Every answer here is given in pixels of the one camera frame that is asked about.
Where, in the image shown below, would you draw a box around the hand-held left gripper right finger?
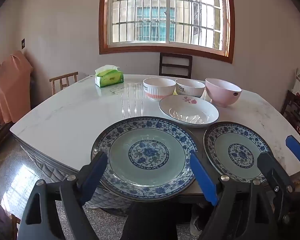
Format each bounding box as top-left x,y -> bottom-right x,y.
189,152 -> 283,240

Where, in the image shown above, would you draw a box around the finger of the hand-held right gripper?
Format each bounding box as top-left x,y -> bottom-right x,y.
285,135 -> 300,165
257,152 -> 300,224

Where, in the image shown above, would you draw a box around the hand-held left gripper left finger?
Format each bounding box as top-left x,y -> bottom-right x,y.
17,151 -> 108,240

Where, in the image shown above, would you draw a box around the small blue floral plate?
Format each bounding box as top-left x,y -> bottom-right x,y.
203,121 -> 274,183

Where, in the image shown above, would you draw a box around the large blue floral plate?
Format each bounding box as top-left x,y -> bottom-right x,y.
91,116 -> 200,202

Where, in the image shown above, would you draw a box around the white plate with pink flower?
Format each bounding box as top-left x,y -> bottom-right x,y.
159,95 -> 220,128

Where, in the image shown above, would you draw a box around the white bowl with blue band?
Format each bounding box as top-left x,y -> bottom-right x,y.
175,78 -> 206,98

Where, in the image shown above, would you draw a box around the white bowl with pink band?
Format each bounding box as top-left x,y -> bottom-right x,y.
143,77 -> 177,102

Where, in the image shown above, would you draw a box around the dark wooden side shelf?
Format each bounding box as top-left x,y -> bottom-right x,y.
280,90 -> 300,145

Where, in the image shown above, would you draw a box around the grey quilted table skirt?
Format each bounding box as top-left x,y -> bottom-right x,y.
11,132 -> 132,212

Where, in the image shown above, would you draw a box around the person's white shoe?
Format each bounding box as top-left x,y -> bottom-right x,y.
190,205 -> 203,237

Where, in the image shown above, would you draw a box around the person's dark trousers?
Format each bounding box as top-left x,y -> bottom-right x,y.
120,201 -> 215,240

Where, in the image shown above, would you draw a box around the green tissue pack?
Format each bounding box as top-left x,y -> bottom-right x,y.
94,65 -> 124,88

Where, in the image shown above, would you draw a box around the dark cushioned chair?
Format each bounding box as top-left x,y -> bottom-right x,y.
0,195 -> 21,240

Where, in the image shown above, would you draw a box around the dark wooden chair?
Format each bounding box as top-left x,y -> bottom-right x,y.
159,52 -> 193,79

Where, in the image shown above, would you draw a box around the large barred window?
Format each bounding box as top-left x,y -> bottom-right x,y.
99,0 -> 235,64

